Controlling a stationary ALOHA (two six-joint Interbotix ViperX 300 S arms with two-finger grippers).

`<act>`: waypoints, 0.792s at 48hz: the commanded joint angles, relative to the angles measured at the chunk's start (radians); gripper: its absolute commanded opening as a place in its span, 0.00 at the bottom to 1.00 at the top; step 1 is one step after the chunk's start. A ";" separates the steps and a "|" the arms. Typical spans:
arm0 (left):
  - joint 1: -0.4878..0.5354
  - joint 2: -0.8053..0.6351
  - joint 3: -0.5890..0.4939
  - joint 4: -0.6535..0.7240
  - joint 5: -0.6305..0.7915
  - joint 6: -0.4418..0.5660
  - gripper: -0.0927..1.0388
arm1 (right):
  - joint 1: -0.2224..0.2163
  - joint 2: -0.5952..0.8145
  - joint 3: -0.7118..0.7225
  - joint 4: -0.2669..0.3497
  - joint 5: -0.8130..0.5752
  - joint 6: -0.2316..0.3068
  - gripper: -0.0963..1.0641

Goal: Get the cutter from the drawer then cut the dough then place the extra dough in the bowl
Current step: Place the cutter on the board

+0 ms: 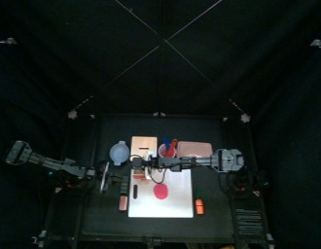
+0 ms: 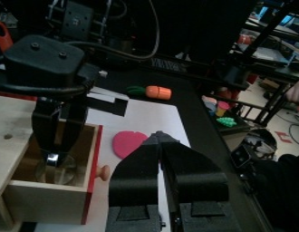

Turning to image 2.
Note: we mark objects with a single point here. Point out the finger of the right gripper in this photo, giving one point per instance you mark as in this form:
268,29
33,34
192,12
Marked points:
44,123
74,123

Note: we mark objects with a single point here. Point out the yellow cup with pink top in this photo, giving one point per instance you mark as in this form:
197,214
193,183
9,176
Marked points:
223,108

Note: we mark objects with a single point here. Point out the orange toy carrot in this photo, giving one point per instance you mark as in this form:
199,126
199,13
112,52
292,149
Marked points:
157,92

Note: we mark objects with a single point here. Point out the person's hand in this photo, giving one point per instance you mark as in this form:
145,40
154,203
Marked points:
296,90

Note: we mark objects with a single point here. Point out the flat pink play dough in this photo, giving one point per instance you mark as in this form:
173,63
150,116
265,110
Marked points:
128,145

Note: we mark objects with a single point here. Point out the black metal frame post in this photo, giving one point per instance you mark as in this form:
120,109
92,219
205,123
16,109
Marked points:
265,30

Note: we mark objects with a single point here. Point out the round metal dough cutter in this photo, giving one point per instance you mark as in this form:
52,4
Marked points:
57,172

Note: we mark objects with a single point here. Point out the green bumpy toy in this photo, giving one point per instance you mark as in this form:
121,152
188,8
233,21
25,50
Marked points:
227,122

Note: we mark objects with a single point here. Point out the wooden drawer with red front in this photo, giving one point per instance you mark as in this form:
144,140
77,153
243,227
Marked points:
49,202

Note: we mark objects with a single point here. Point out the white paper sheet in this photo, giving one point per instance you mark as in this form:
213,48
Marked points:
150,116

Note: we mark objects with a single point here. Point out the black flat rectangle piece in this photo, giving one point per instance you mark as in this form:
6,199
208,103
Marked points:
108,105

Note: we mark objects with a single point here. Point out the light wooden drawer cabinet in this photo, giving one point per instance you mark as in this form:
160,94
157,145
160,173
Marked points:
9,127

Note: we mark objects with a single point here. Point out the red cup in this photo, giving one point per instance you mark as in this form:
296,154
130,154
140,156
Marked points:
244,40

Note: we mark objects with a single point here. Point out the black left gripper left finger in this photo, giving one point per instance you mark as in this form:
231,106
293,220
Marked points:
132,181

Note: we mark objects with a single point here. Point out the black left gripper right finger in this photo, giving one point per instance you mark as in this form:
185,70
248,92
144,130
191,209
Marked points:
195,184

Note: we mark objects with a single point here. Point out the pale blue toy cup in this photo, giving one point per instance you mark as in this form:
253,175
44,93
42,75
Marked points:
209,107

